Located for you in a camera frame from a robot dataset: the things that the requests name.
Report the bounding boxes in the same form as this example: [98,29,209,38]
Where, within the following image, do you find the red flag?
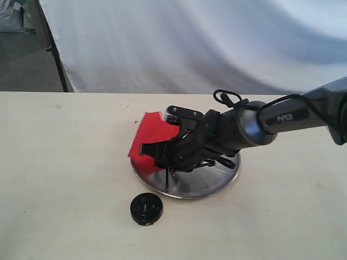
[128,112,179,193]

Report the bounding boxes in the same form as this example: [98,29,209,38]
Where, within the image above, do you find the white sack in background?
[1,0,23,33]

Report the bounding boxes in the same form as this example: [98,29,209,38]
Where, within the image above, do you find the black backdrop stand pole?
[37,1,69,93]

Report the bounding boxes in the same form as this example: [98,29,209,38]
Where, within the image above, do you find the round steel plate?
[134,154,241,199]

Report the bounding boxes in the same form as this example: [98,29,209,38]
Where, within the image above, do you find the green white bag in background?
[19,0,36,34]

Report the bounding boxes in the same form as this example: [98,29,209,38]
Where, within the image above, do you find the black round flag base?
[130,192,163,226]

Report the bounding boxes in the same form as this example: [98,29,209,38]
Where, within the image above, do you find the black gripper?
[139,105,217,173]

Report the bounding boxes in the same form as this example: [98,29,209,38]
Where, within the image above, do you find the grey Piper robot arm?
[139,78,346,172]

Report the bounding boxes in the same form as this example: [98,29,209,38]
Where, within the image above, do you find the white backdrop cloth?
[41,1,346,94]

